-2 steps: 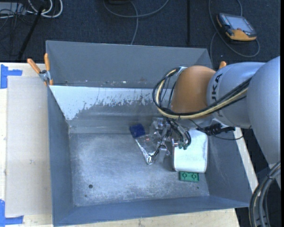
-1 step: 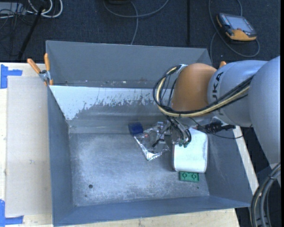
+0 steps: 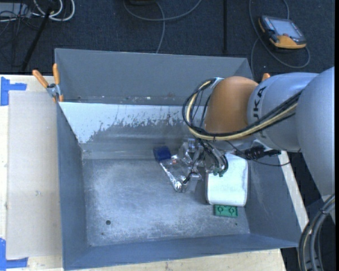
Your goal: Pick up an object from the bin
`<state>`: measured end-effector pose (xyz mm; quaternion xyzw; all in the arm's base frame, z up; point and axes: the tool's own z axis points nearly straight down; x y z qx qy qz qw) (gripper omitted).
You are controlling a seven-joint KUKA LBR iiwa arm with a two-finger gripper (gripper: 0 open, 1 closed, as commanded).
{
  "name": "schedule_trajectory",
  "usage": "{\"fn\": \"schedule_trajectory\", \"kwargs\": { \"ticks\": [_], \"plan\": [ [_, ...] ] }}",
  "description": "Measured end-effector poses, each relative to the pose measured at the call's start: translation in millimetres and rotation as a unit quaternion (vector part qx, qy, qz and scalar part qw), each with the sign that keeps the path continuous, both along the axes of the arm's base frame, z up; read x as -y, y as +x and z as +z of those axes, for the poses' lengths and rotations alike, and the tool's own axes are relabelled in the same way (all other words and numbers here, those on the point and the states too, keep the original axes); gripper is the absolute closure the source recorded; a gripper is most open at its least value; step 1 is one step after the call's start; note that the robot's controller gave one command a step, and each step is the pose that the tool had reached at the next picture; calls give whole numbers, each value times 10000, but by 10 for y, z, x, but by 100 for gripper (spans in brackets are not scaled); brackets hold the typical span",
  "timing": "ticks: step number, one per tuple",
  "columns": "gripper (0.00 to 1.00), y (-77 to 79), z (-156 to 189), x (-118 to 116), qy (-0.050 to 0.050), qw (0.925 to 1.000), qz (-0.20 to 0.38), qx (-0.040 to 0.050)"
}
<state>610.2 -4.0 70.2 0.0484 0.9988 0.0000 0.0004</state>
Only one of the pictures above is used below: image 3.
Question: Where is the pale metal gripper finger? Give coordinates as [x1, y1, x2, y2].
[181, 167, 203, 194]
[178, 138, 198, 167]

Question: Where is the white rounded box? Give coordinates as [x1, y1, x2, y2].
[205, 152, 249, 208]

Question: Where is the dark green flat block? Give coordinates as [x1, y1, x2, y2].
[213, 204, 239, 217]

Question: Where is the grey metal bin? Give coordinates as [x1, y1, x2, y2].
[54, 47, 303, 271]

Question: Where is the pale flat board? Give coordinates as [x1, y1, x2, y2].
[5, 90, 63, 260]

